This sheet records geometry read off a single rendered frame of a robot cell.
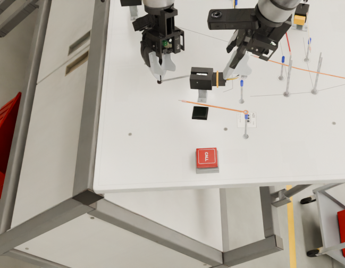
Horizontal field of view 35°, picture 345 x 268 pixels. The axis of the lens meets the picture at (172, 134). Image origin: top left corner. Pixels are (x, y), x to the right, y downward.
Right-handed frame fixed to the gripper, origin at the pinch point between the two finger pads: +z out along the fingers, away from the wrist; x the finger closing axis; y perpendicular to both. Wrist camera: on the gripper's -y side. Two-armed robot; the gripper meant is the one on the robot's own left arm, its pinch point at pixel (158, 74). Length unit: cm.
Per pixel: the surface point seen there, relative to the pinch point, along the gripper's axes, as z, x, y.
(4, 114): 49, -20, -86
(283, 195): 44, 30, 20
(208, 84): 0.7, 7.6, 11.2
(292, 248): 213, 141, -64
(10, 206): 45, -39, -28
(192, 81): -0.1, 4.7, 8.6
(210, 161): 11.2, -2.9, 25.6
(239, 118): 9.0, 12.2, 18.4
